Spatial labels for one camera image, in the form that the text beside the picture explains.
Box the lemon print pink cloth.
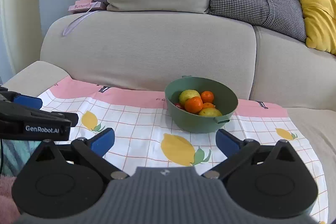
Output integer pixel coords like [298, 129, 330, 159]
[40, 77, 328, 223]

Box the yellow throw pillow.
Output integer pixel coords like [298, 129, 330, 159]
[300, 0, 335, 55]

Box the striped teal sleeve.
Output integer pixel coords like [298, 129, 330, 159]
[1, 140, 40, 176]

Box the pink butterfly box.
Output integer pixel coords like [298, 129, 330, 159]
[68, 0, 101, 13]

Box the orange tangerine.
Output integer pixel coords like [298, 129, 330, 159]
[203, 102, 215, 109]
[201, 91, 215, 103]
[184, 97, 203, 114]

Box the yellow pear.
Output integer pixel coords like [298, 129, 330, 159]
[198, 107, 223, 117]
[179, 89, 201, 106]

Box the houndstooth throw pillow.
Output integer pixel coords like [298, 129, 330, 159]
[209, 0, 306, 42]

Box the red tomato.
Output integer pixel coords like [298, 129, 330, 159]
[174, 103, 185, 110]

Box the lilac ribbon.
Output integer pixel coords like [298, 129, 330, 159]
[62, 10, 100, 37]

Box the beige fabric sofa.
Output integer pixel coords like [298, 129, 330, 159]
[5, 11, 335, 223]

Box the green colander bowl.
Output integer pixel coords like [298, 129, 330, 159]
[165, 77, 238, 134]

